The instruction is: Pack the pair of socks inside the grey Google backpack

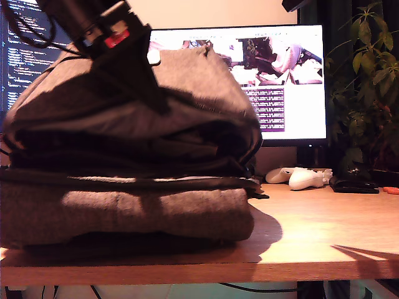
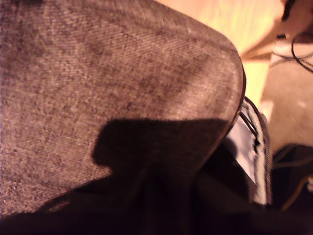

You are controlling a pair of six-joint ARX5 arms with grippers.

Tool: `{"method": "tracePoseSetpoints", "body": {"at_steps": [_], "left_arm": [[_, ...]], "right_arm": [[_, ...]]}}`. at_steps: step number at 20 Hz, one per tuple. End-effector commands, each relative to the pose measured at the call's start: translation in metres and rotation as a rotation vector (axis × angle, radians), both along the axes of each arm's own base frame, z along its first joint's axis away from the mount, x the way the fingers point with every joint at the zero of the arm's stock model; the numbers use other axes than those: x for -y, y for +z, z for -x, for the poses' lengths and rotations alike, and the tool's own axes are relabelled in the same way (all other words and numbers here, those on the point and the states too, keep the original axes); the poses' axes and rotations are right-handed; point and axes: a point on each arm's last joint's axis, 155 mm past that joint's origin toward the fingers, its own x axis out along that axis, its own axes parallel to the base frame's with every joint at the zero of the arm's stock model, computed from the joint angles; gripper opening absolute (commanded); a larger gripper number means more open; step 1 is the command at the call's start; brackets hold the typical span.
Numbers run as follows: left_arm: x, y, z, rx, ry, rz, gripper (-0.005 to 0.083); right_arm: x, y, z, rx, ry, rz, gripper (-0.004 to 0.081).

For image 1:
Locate white game controller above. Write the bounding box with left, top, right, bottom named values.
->
left=264, top=167, right=334, bottom=191

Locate monitor showing camera views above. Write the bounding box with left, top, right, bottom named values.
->
left=146, top=24, right=329, bottom=171

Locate grey fabric backpack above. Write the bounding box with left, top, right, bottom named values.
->
left=0, top=43, right=271, bottom=253

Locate monitor showing code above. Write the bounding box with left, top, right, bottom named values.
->
left=0, top=0, right=82, bottom=113

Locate black cable under table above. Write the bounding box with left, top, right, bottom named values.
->
left=218, top=282, right=300, bottom=293

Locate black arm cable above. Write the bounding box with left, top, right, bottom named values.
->
left=1, top=0, right=87, bottom=60

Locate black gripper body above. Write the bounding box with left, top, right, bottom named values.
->
left=73, top=0, right=153, bottom=40

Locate green leafy house plant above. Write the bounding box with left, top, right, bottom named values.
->
left=324, top=1, right=399, bottom=175

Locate black wallet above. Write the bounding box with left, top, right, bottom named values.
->
left=329, top=174, right=380, bottom=195

